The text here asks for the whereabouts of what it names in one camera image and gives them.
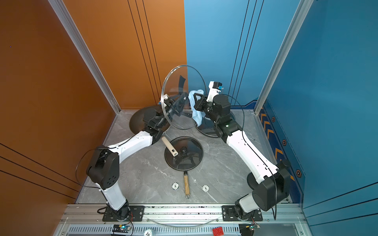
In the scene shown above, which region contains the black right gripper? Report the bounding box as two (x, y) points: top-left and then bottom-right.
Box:
(195, 93), (221, 126)

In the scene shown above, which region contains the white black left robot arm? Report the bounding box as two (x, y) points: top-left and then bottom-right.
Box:
(86, 94), (189, 221)

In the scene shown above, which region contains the aluminium corner post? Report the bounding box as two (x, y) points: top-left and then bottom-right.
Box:
(48, 0), (121, 115)
(254, 0), (314, 116)

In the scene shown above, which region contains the glass lid with black strap handle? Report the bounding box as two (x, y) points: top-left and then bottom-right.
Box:
(160, 65), (207, 130)

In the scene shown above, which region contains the glass lid on black wok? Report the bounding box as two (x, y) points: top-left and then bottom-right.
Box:
(199, 112), (241, 142)

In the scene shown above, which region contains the green circuit board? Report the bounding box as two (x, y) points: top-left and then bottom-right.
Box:
(112, 224), (132, 236)

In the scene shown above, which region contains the light blue cloth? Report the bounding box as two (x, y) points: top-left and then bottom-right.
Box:
(188, 89), (205, 126)

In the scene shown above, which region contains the brown pan with cream handle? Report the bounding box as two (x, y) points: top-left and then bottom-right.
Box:
(129, 105), (170, 144)

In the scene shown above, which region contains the aluminium corner post right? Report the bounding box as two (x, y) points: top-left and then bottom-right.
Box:
(254, 0), (314, 116)

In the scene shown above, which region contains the white round marker right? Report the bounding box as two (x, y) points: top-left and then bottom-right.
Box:
(202, 185), (209, 192)

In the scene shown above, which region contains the black pan with wooden handle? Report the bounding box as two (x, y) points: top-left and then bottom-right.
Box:
(161, 136), (204, 199)

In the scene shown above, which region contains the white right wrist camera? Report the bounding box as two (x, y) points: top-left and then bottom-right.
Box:
(207, 81), (223, 102)

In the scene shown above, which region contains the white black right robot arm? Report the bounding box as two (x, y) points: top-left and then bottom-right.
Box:
(194, 93), (291, 220)

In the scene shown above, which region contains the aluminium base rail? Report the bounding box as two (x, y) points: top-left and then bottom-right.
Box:
(59, 203), (307, 225)

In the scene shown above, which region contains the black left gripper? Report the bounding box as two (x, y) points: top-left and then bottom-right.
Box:
(156, 93), (185, 131)

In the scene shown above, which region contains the red block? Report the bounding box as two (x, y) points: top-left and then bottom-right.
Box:
(212, 227), (224, 236)

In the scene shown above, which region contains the glass lid with black knob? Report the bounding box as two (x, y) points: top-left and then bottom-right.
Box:
(164, 136), (204, 171)

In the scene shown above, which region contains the white round marker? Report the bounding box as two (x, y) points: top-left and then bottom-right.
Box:
(202, 185), (209, 192)
(171, 183), (179, 190)

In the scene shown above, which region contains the aluminium corner post left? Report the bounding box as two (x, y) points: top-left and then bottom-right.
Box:
(48, 0), (121, 115)

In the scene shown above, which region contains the white round marker left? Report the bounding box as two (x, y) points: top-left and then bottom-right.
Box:
(171, 183), (179, 190)

